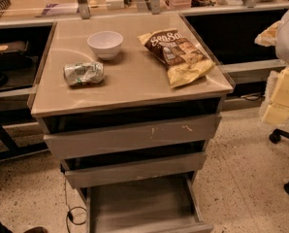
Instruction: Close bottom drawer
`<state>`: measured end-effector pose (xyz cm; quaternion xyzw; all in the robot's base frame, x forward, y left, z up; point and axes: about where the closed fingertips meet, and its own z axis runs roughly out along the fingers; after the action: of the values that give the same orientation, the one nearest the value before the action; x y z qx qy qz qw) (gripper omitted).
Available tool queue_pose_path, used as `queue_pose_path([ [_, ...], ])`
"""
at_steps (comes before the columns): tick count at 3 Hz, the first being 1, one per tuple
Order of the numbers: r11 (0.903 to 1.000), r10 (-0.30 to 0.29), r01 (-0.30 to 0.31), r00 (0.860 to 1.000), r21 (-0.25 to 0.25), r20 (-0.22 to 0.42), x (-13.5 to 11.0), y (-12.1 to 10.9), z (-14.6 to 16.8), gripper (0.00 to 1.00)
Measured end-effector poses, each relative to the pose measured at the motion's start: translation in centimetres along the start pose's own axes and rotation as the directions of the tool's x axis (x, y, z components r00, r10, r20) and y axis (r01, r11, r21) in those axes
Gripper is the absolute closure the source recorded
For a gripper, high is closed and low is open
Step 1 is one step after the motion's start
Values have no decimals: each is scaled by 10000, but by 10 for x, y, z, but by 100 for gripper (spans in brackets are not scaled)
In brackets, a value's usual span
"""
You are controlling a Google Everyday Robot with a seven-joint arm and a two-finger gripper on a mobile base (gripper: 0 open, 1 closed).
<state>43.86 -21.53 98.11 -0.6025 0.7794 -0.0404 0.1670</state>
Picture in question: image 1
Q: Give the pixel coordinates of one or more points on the white yellow-padded gripper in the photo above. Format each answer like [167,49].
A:
[288,38]

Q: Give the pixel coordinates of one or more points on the grey bottom drawer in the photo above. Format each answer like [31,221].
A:
[158,205]

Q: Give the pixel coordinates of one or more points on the grey drawer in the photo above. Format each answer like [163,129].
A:
[132,136]
[158,205]
[134,171]

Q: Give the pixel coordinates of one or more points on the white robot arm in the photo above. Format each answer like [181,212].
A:
[282,39]

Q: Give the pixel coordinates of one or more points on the grey drawer cabinet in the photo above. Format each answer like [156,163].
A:
[135,89]

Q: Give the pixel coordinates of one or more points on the grey middle drawer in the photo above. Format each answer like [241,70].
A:
[134,171]

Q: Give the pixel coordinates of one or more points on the grey top drawer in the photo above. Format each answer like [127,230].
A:
[132,136]

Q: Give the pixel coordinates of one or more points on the brown yellow chip bag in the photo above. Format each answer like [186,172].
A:
[184,62]

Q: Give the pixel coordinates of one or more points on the white bowl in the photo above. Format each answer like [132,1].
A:
[105,44]

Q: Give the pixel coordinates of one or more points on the purple white paper packet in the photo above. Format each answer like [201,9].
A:
[53,10]

